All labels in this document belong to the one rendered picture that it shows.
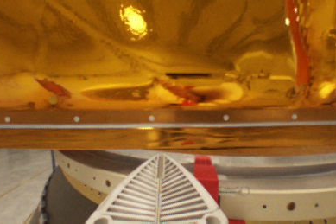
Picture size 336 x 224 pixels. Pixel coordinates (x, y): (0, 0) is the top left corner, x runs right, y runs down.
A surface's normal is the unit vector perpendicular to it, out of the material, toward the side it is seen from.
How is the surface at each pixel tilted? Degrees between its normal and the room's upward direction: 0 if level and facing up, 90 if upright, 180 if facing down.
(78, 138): 90
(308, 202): 90
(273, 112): 90
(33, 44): 89
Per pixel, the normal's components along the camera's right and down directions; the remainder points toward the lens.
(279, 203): -0.06, 0.07
